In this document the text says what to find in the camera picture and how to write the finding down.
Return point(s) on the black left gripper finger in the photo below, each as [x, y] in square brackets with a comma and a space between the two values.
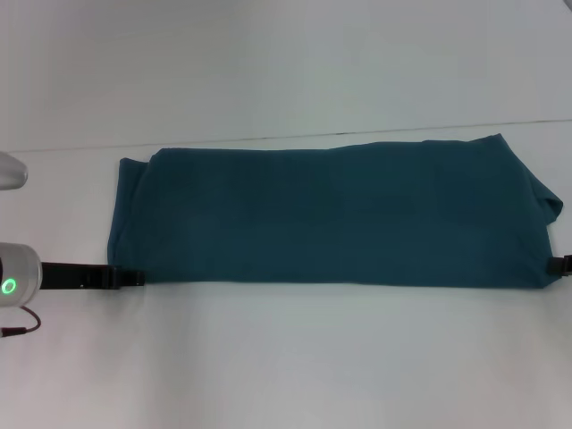
[127, 275]
[127, 284]

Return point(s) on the teal t-shirt with FREE print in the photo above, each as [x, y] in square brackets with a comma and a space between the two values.
[330, 214]

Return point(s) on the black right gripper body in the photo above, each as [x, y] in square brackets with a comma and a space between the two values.
[569, 264]

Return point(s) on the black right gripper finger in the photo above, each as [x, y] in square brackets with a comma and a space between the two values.
[556, 270]
[556, 263]

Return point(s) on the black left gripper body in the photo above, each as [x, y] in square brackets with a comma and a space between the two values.
[76, 275]

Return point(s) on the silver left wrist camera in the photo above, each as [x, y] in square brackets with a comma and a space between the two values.
[11, 172]

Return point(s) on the left robot arm silver white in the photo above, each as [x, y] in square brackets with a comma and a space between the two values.
[18, 275]

